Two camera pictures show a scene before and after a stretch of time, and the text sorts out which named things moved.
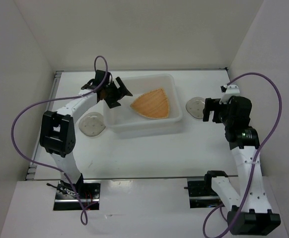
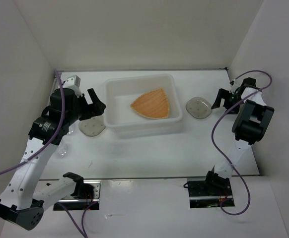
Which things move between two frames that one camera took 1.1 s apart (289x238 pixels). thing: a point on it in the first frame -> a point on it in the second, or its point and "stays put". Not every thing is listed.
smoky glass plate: x=92 y=124 stays put
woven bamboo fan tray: x=153 y=104 stays put
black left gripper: x=119 y=93 -> x=96 y=108
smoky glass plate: x=195 y=106 stays put
